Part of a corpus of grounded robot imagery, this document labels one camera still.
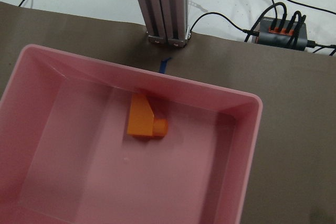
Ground orange sloped block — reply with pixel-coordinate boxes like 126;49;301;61
127;93;168;138

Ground pink plastic box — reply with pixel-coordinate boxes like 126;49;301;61
1;45;263;223

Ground black usb hub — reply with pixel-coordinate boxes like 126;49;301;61
251;17;308;51

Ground aluminium frame post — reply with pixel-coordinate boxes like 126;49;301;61
138;0;190;48

